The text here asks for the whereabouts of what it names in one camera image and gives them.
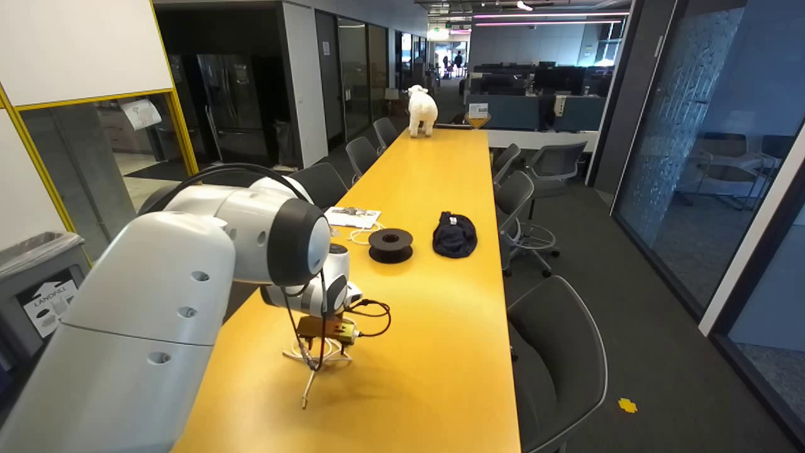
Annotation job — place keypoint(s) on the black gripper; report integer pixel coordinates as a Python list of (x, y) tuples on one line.
[(335, 331)]

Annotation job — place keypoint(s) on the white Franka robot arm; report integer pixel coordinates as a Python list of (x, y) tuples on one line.
[(151, 317)]

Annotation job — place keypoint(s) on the black filament spool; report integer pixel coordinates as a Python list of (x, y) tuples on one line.
[(391, 244)]

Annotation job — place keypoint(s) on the white printed paper sheet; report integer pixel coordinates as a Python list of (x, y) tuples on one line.
[(352, 216)]

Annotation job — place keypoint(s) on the dark grey office chair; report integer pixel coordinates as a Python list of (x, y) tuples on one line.
[(506, 158), (556, 163), (556, 353), (386, 131), (362, 154), (516, 197), (322, 181)]

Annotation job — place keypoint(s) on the black cloth cap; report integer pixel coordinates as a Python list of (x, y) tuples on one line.
[(453, 235)]

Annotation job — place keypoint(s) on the white polar bear figure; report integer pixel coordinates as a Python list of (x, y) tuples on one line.
[(422, 109)]

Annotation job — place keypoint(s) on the small white box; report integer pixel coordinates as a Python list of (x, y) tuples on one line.
[(478, 113)]

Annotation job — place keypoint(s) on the grey trash bin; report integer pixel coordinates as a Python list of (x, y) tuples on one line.
[(42, 285)]

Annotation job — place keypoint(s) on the yellow floor sticker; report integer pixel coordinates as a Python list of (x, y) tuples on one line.
[(628, 405)]

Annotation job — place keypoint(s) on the paper sign on glass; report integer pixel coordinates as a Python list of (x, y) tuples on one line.
[(141, 113)]

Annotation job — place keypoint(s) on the yellow framed glass panel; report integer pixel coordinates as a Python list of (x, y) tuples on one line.
[(83, 152)]

